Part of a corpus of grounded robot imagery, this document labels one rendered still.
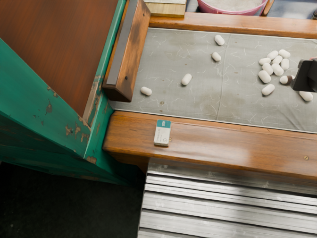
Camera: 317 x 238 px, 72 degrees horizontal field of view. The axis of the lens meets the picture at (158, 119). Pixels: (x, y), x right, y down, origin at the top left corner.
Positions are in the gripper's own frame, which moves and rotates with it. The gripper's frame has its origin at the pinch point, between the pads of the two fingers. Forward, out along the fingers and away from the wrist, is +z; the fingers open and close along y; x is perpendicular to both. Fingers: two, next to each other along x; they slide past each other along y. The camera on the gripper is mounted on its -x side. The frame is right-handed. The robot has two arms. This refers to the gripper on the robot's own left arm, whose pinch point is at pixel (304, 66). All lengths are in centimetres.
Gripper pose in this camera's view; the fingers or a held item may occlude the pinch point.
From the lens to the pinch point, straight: 64.6
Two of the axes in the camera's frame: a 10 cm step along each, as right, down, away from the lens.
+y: -9.9, -1.2, 1.2
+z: 1.6, -4.7, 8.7
